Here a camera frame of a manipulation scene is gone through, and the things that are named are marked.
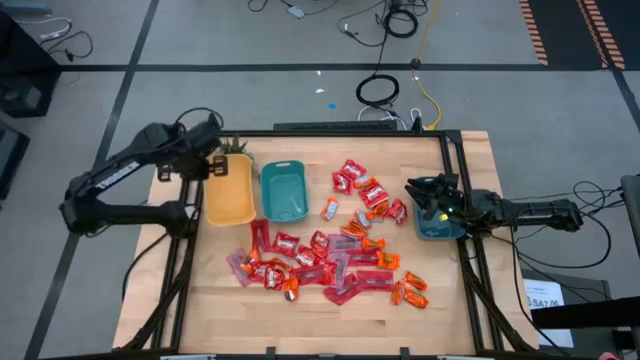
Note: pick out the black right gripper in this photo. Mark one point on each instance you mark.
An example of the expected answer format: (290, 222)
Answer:
(450, 197)

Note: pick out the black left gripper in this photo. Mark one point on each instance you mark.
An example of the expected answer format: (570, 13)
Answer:
(195, 150)

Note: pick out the red Skittles candy pack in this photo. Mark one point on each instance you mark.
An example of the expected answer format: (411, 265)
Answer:
(354, 170)
(327, 274)
(305, 256)
(342, 183)
(320, 244)
(396, 211)
(285, 244)
(274, 278)
(257, 272)
(374, 195)

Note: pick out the dark blue plastic bin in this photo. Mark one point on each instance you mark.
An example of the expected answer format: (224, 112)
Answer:
(432, 231)

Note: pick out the yellow plastic bin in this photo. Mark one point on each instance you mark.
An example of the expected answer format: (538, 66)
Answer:
(232, 200)

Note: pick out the red Twizzlers candy pack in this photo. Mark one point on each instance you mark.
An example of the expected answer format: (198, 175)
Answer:
(344, 243)
(341, 270)
(307, 274)
(260, 235)
(361, 258)
(341, 293)
(236, 267)
(375, 280)

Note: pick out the teal plastic bin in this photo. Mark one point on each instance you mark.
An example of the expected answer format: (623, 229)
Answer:
(284, 192)

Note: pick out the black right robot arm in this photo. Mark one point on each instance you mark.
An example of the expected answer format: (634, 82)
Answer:
(540, 212)

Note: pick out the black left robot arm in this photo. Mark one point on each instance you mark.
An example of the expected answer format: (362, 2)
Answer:
(115, 175)

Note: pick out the potted succulent plant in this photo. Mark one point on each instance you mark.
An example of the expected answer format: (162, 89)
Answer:
(235, 146)

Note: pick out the black power strip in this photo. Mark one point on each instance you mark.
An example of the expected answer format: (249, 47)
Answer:
(335, 126)

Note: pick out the white paper sheet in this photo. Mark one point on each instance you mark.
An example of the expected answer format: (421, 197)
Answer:
(542, 295)

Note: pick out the black box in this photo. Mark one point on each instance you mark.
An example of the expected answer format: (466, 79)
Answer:
(10, 160)

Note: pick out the grey power adapter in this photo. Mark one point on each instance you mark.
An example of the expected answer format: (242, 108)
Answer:
(296, 12)

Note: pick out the black cabinet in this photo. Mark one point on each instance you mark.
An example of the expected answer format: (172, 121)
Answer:
(25, 75)

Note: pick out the black desk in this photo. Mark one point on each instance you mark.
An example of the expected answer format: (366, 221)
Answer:
(585, 312)

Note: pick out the black orange striped floor mat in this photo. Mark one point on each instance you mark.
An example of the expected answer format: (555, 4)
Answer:
(560, 30)

